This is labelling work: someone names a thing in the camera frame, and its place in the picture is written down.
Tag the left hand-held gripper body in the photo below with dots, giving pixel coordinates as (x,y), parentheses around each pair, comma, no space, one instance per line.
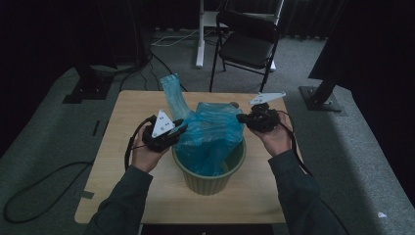
(161,125)

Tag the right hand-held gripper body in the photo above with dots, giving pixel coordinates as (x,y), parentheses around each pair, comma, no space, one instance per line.
(262,116)

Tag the blue plastic trash bag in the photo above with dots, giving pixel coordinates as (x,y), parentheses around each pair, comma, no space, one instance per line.
(208,133)

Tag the green ribbed trash bin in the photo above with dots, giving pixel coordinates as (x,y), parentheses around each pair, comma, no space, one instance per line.
(205,184)

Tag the person's right hand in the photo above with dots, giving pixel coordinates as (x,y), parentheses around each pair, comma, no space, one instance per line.
(277,140)

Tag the person's left hand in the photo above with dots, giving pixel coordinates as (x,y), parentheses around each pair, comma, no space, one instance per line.
(145,158)

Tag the black stand base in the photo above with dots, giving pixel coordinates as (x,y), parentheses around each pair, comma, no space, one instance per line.
(319,98)
(88,86)

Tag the black folding chair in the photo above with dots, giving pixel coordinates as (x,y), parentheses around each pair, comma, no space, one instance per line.
(248,47)

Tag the white paper scrap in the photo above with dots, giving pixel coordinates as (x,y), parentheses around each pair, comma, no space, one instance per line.
(381,214)

